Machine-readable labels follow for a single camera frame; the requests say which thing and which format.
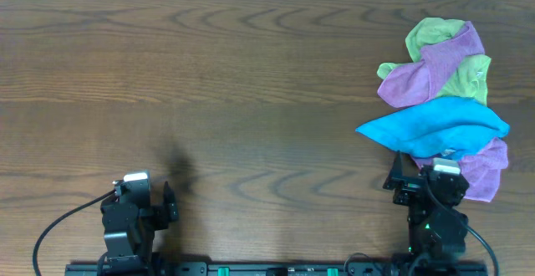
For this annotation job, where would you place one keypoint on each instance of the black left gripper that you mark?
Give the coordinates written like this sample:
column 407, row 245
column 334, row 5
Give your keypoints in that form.
column 168, row 210

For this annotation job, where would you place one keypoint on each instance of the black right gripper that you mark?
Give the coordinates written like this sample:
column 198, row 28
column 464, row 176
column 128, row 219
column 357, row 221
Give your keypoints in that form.
column 406, row 186

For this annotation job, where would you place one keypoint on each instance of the purple cloth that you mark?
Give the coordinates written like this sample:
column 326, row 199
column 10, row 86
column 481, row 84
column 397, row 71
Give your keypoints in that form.
column 481, row 165
column 434, row 67

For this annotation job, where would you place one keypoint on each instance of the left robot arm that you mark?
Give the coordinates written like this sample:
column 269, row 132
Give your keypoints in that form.
column 130, row 222

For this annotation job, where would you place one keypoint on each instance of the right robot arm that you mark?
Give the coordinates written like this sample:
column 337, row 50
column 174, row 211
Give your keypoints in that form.
column 431, row 193

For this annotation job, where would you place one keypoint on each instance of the blue cloth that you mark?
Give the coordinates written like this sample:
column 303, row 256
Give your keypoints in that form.
column 452, row 127

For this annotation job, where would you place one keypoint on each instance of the purple cloth in pile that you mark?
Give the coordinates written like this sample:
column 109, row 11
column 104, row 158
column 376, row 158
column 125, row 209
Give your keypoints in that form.
column 434, row 67

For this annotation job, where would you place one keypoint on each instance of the green cloth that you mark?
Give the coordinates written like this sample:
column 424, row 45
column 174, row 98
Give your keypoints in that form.
column 468, row 75

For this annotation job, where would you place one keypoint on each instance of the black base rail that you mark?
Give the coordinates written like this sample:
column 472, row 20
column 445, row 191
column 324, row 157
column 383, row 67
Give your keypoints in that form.
column 285, row 269

